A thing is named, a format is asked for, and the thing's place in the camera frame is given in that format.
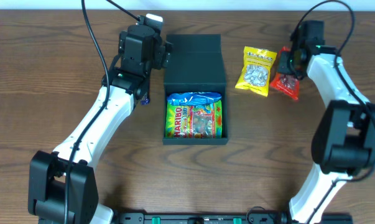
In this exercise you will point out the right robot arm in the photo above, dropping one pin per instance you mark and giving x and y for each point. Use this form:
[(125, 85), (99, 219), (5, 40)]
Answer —
[(344, 142)]

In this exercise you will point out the dark green open box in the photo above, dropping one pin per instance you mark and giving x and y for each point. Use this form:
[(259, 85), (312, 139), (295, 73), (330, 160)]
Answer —
[(196, 64)]

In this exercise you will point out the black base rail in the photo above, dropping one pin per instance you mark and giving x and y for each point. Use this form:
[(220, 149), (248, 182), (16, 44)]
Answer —
[(256, 217)]

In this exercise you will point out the Haribo gummy worms bag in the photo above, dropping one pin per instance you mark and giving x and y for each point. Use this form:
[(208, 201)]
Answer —
[(194, 122)]

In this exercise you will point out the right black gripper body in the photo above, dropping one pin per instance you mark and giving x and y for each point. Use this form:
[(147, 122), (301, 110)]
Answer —
[(284, 65)]

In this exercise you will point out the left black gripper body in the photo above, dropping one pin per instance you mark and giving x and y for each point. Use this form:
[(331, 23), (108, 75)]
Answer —
[(167, 50)]

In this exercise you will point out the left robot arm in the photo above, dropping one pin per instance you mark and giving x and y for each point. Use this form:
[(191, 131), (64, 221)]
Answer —
[(62, 184)]

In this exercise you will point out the blue Oreo cookie pack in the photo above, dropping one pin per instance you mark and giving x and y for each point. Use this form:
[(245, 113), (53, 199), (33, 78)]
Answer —
[(193, 98)]

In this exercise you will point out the yellow snack bag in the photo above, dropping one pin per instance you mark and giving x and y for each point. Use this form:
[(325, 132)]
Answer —
[(256, 72)]

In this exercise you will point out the red snack bag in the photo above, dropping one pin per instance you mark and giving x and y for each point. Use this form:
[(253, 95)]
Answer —
[(283, 81)]

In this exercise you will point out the dark blue chocolate bar wrapper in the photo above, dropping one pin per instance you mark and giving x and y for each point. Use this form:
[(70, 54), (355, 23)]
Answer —
[(145, 100)]

